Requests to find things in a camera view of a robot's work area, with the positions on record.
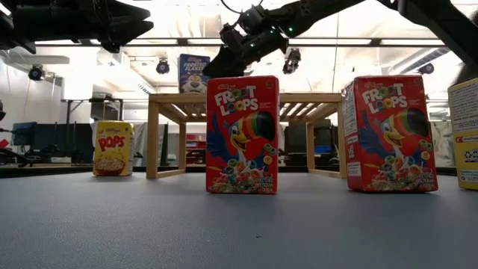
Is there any black background table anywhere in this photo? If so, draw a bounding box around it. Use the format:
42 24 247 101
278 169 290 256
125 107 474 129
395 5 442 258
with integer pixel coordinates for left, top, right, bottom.
60 97 125 123

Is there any red Froot Loops cereal box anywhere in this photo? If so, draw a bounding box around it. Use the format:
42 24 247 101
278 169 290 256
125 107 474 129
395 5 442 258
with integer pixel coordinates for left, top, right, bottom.
205 75 281 195
341 74 439 194

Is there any blue-grey table mat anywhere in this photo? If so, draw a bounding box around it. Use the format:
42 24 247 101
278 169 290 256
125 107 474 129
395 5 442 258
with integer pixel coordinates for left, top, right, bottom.
0 170 478 269

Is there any blue Frosted Flakes cereal box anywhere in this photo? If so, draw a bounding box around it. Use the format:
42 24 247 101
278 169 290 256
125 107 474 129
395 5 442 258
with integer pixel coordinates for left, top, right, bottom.
178 53 211 94

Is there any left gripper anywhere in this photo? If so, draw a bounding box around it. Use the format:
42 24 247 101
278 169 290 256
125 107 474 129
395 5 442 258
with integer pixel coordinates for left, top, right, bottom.
69 0 155 53

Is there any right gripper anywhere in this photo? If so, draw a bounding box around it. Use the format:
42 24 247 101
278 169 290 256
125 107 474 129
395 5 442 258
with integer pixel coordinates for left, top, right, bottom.
203 4 291 78

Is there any dark partition panel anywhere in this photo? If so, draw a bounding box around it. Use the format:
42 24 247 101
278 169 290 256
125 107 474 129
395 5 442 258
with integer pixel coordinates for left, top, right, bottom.
35 123 95 164

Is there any slatted wooden shelf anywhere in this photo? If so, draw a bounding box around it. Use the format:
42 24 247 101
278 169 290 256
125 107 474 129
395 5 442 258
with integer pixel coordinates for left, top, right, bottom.
146 92 347 179

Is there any computer monitor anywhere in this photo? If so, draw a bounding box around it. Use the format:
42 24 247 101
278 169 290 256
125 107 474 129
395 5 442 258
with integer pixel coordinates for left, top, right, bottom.
11 121 38 147

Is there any yellow Corn Pops cereal box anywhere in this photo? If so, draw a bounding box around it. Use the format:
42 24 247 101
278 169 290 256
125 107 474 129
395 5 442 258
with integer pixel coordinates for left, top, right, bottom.
93 120 134 177
447 77 478 191

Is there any black background equipment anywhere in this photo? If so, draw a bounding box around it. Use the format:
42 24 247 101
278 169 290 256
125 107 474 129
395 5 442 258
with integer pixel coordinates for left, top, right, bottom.
283 118 343 167

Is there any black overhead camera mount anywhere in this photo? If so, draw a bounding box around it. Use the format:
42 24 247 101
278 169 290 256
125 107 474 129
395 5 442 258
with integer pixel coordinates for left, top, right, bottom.
282 48 302 75

